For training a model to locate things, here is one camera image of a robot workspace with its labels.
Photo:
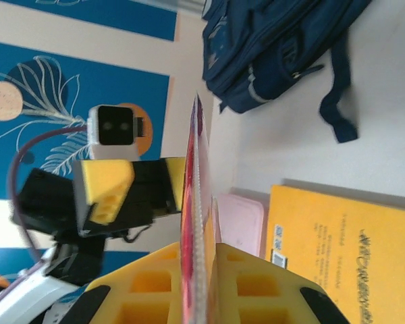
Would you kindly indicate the navy blue student backpack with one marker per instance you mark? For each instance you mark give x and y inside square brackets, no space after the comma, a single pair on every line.
[256,50]

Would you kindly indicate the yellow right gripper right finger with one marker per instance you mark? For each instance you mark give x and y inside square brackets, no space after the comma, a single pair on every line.
[273,273]

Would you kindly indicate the pink pencil case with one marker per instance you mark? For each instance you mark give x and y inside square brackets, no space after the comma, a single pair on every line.
[243,222]

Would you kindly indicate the yellow softcover book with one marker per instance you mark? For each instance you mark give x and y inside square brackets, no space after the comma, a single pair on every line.
[341,243]

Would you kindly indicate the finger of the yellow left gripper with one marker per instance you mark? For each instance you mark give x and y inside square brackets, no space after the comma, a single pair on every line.
[104,182]
[176,182]

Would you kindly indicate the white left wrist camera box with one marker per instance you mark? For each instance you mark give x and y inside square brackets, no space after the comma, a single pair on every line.
[114,128]

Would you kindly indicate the thin glossy softcover book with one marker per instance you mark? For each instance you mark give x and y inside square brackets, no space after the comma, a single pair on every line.
[202,202]

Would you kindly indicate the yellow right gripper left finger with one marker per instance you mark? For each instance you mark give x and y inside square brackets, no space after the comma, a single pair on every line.
[148,266]

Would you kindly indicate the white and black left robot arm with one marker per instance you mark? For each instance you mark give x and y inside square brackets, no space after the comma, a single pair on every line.
[27,297]

